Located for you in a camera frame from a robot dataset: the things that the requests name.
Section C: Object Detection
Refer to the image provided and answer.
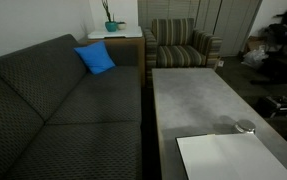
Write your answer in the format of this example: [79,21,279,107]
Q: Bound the black equipment case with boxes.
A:
[254,94,287,118]

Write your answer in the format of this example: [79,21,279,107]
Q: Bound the dark grey patterned sofa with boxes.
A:
[0,33,143,180]

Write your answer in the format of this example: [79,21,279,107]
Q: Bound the small white plant pot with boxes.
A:
[116,21,127,31]

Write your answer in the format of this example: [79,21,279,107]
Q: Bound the teal pot with plant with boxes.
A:
[101,0,119,33]

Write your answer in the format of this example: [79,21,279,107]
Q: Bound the large white book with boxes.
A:
[176,133,287,180]

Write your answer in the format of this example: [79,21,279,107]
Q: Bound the grey closet doors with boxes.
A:
[196,0,263,57]

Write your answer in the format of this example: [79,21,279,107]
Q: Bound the white plastic bag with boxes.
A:
[241,44,270,70]

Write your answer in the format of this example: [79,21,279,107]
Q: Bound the brown cardboard box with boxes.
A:
[246,35,267,54]

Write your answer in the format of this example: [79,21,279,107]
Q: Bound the silver jar lid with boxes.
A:
[234,119,256,132]

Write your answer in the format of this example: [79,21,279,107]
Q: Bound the wooden side table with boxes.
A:
[79,35,147,88]

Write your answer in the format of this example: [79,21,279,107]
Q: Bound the black office chair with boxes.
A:
[249,1,287,84]

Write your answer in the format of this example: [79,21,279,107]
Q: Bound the grey window blinds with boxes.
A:
[137,0,201,30]

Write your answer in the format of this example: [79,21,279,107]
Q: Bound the blue throw pillow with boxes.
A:
[73,40,117,75]

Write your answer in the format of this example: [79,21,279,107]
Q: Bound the striped armchair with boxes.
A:
[142,17,223,88]

